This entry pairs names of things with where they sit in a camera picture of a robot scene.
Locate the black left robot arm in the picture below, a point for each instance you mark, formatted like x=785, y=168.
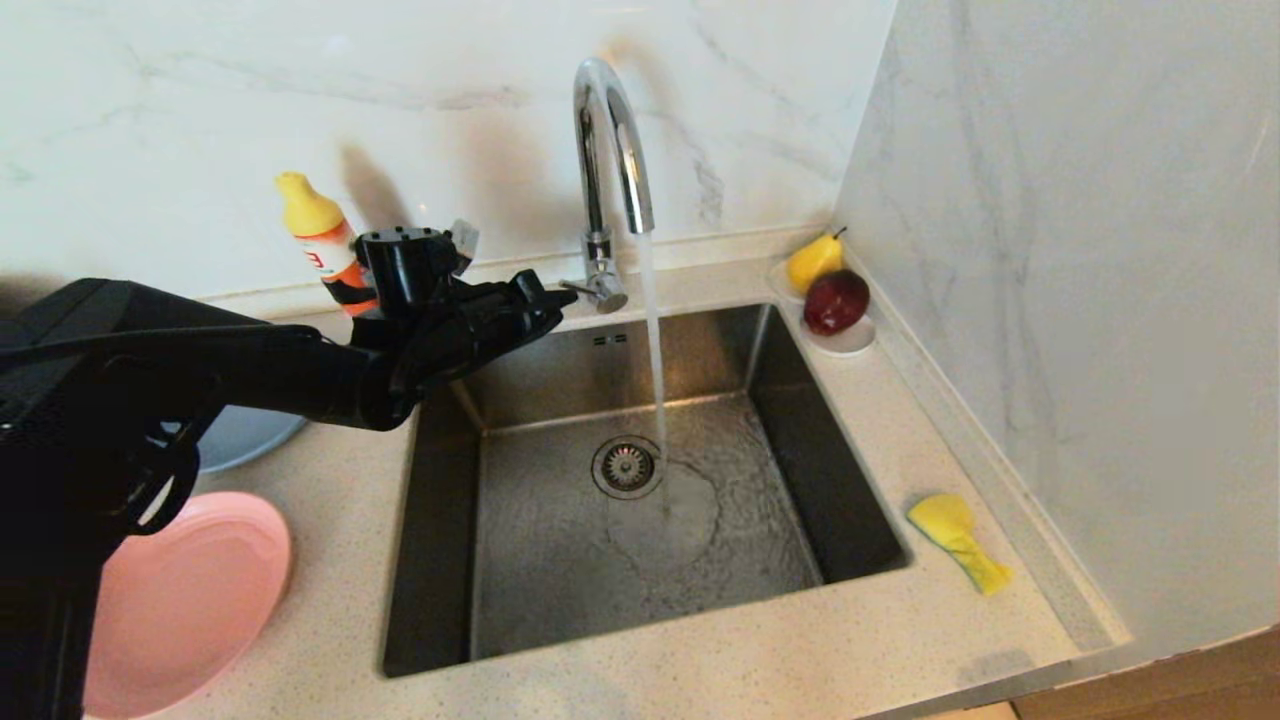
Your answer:
x=150, y=370

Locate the stainless steel sink basin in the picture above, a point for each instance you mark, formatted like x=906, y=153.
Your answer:
x=560, y=580

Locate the blue grey plate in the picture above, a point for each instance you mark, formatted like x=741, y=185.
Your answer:
x=245, y=445

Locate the chrome gooseneck faucet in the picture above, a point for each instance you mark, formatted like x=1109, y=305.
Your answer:
x=598, y=150

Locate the yellow green sponge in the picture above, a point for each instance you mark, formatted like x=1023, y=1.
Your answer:
x=950, y=525

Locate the round metal drain strainer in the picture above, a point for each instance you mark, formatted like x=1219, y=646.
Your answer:
x=625, y=467

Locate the small white dish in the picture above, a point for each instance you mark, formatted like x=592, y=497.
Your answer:
x=848, y=345

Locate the dark red apple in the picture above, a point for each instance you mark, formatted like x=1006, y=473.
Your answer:
x=837, y=301

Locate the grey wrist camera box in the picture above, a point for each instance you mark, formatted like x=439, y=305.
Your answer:
x=463, y=245

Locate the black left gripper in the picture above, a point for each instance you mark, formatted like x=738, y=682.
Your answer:
x=470, y=325

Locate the yellow pear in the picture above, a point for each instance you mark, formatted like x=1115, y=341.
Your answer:
x=812, y=260

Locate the orange dish soap bottle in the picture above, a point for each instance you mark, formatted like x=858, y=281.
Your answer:
x=320, y=230

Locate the pink plate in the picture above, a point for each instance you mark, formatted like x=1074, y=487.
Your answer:
x=190, y=610

